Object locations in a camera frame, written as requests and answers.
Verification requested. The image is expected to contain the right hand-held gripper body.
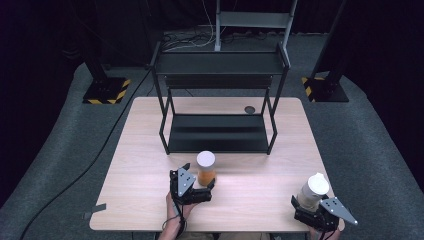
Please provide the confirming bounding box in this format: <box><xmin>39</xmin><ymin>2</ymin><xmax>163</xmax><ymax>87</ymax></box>
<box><xmin>292</xmin><ymin>196</ymin><xmax>359</xmax><ymax>233</ymax></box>

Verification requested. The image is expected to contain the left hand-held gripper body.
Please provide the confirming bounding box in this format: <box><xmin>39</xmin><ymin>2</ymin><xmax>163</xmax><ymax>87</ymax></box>
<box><xmin>169</xmin><ymin>167</ymin><xmax>213</xmax><ymax>206</ymax></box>

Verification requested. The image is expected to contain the orange powder jar white lid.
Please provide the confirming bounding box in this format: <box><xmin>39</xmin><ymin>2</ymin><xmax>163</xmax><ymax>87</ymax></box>
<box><xmin>195</xmin><ymin>150</ymin><xmax>217</xmax><ymax>187</ymax></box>

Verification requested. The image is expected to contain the white plastic bottle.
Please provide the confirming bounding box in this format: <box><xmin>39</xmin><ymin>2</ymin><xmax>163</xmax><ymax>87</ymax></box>
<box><xmin>296</xmin><ymin>172</ymin><xmax>331</xmax><ymax>213</ymax></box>

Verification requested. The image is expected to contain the black metal shelf rack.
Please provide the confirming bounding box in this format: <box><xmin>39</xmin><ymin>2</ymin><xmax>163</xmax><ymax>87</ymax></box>
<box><xmin>149</xmin><ymin>41</ymin><xmax>292</xmax><ymax>156</ymax></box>

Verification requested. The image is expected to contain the person's right hand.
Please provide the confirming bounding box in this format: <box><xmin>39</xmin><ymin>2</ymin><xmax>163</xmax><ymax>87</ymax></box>
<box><xmin>308</xmin><ymin>227</ymin><xmax>341</xmax><ymax>240</ymax></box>

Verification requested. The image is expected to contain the person's left hand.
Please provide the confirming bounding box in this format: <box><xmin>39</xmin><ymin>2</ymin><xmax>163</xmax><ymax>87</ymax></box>
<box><xmin>165</xmin><ymin>191</ymin><xmax>198</xmax><ymax>225</ymax></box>

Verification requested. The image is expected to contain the grey tape strip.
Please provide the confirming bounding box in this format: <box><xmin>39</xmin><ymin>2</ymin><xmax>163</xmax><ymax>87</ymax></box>
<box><xmin>82</xmin><ymin>202</ymin><xmax>107</xmax><ymax>221</ymax></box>

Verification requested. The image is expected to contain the black stand hazard-striped base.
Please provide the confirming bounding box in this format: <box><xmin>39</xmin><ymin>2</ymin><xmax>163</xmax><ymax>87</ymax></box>
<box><xmin>301</xmin><ymin>0</ymin><xmax>350</xmax><ymax>103</ymax></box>
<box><xmin>76</xmin><ymin>33</ymin><xmax>132</xmax><ymax>105</ymax></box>

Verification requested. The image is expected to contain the left hand-held gripper cable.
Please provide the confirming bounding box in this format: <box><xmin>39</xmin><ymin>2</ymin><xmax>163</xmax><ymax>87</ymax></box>
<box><xmin>161</xmin><ymin>199</ymin><xmax>189</xmax><ymax>239</ymax></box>

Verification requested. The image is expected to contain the long black floor cable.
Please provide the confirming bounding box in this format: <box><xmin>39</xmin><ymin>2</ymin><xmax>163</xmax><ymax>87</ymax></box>
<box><xmin>19</xmin><ymin>68</ymin><xmax>154</xmax><ymax>240</ymax></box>

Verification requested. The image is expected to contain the bundle of cables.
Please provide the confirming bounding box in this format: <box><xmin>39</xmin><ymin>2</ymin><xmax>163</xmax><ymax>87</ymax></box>
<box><xmin>159</xmin><ymin>23</ymin><xmax>218</xmax><ymax>53</ymax></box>

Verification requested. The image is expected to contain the grey metal stand frame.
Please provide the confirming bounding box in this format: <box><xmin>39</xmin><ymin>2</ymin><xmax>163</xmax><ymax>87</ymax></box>
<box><xmin>214</xmin><ymin>0</ymin><xmax>299</xmax><ymax>53</ymax></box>

